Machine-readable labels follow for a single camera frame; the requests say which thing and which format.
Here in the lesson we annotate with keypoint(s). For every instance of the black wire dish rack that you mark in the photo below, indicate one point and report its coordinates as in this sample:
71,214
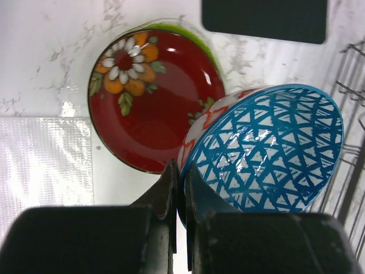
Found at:
344,196

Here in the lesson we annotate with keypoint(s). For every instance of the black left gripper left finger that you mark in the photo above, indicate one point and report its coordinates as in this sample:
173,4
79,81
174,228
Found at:
135,238

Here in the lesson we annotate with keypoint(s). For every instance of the dark red plate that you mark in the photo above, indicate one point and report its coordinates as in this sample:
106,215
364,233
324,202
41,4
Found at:
145,91

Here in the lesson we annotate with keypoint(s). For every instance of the blue patterned bowl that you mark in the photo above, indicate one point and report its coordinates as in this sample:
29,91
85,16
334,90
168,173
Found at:
265,149

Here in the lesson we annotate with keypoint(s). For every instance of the black clipboard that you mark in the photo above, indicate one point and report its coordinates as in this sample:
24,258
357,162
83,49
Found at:
289,20

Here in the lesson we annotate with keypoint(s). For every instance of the green plate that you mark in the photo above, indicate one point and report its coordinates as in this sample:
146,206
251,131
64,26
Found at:
207,47

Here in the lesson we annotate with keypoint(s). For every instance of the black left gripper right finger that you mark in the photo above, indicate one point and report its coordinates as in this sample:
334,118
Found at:
221,239

